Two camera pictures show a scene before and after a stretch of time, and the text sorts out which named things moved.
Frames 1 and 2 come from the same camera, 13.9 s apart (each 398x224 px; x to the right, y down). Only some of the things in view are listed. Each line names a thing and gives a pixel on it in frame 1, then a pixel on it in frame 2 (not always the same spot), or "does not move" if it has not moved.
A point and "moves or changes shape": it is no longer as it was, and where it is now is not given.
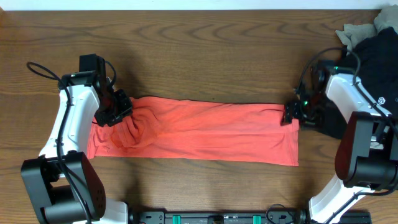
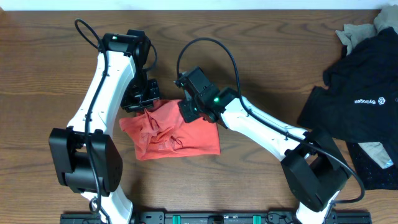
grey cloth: x=352 y=35 does not move
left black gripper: x=115 y=112 -> x=137 y=104
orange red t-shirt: x=167 y=129 moves or changes shape
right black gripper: x=290 y=112 -> x=187 y=111
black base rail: x=234 y=216 does not move
